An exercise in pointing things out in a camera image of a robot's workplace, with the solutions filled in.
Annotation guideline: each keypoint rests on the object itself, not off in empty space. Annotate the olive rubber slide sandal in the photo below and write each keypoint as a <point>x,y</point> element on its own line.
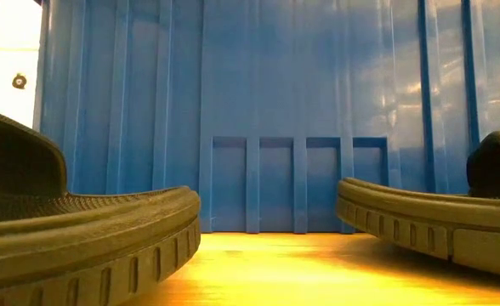
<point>84,238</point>
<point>424,221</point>

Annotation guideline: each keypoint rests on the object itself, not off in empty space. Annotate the blue plastic bin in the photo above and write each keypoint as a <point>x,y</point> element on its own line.
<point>275,85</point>

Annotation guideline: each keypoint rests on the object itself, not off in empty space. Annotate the small round dark fixture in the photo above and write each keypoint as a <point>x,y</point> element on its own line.
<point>19,81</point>

